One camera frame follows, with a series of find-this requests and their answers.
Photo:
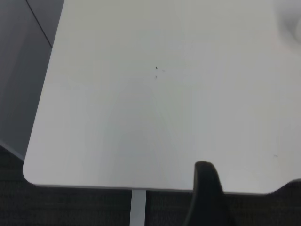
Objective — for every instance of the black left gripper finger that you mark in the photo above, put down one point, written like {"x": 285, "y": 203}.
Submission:
{"x": 207, "y": 197}

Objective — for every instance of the white paper coffee cup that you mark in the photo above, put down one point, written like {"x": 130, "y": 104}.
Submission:
{"x": 295, "y": 28}

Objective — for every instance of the white metal table leg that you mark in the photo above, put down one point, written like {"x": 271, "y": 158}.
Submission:
{"x": 138, "y": 207}

